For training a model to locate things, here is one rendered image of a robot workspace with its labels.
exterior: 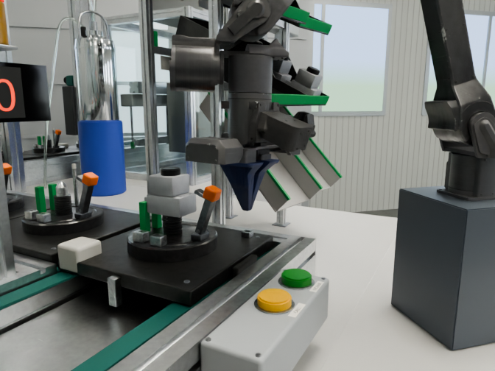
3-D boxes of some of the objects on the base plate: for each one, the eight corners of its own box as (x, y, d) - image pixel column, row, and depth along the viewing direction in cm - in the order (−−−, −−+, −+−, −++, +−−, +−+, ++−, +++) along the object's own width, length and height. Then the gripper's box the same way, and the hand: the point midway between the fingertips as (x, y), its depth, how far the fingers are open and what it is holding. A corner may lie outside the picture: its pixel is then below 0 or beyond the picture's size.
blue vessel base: (135, 190, 160) (131, 120, 154) (104, 198, 146) (99, 121, 141) (106, 186, 167) (101, 119, 162) (74, 193, 153) (67, 121, 148)
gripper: (268, 97, 63) (265, 196, 66) (182, 90, 48) (182, 219, 51) (304, 97, 60) (299, 202, 62) (223, 89, 45) (221, 228, 47)
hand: (247, 185), depth 56 cm, fingers closed
